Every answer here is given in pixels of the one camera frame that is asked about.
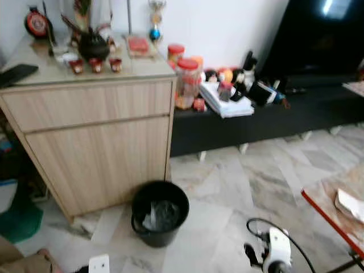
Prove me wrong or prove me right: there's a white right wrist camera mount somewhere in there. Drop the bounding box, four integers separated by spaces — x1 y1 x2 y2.
263 227 293 268

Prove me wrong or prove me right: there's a round red black ornament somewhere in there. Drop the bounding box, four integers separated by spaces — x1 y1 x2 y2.
24 7 52 40

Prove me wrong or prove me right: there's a black round rubbish bin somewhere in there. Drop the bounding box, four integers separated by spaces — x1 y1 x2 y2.
131 180 191 248

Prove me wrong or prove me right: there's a red-edged marble table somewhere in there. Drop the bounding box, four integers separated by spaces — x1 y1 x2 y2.
301 165 364 273

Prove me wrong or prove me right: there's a small red-capped bottle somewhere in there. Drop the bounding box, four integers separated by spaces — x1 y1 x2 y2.
219 81 234 102

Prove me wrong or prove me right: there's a black box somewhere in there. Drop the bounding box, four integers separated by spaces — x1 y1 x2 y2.
249 81 280 107

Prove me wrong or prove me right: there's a flat red box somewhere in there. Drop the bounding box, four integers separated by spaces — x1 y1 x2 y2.
126 35 158 58

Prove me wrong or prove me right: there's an orange-lidded jar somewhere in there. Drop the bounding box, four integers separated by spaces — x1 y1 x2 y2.
191 55 204 75

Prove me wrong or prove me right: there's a black and white figurine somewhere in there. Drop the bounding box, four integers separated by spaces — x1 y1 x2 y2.
239 51 258 92

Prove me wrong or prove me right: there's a light wooden cabinet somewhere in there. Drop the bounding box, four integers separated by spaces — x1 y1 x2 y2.
0 34 177 221

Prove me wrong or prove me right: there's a long black TV console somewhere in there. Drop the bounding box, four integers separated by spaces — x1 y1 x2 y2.
169 80 364 158

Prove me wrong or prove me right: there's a crumpled white paper trash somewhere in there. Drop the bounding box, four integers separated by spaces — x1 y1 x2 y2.
334 189 364 223

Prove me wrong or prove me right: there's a flat black device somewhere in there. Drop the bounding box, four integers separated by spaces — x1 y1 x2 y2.
0 64 39 89

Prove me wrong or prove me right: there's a large red-lidded clear jar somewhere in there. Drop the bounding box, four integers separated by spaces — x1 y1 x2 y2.
175 58 201 110

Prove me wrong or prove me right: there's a trophy with blue ball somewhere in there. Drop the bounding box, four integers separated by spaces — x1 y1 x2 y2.
148 0 167 44

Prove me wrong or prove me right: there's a pink white paper sheet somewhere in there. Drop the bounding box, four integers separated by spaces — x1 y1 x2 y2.
343 81 364 97

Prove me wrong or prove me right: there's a black teapot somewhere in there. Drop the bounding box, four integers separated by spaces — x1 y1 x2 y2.
78 28 111 61

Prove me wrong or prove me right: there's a green floor object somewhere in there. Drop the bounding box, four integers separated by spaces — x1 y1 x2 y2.
0 198 44 244

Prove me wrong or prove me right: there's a small red-lidded jar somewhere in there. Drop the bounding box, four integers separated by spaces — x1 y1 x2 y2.
167 44 185 69

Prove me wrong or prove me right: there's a small red cup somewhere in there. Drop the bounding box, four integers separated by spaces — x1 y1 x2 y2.
89 57 104 74
69 59 85 75
109 57 123 73

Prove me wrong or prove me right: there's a clear plastic bag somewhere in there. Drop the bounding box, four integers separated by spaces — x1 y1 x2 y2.
142 200 181 231

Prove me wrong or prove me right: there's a black flat television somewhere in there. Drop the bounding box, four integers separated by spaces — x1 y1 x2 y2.
259 0 364 87

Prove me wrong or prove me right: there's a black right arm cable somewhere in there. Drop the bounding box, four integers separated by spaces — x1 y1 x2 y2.
246 218 317 273

